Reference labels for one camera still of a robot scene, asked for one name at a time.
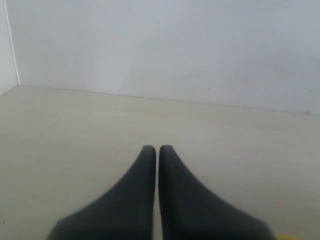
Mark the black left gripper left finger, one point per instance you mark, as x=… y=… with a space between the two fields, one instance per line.
x=125 y=212

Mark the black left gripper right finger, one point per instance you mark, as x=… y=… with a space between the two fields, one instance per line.
x=190 y=211

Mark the yellow sleeved forearm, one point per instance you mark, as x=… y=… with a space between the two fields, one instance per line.
x=284 y=237

